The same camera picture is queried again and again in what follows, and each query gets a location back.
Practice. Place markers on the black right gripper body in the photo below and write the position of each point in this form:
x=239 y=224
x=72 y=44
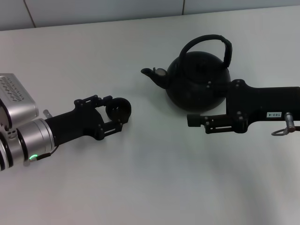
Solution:
x=257 y=103

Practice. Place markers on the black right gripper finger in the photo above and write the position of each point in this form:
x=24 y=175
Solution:
x=219 y=87
x=194 y=120

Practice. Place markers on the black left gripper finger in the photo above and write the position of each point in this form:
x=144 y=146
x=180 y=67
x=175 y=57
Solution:
x=110 y=130
x=98 y=102

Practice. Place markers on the small black teacup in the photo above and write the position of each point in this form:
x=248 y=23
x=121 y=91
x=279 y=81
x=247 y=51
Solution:
x=118 y=110

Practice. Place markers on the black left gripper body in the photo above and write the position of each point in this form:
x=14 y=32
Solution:
x=75 y=124

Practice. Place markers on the black cast iron teapot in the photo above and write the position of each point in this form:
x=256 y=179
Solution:
x=199 y=79

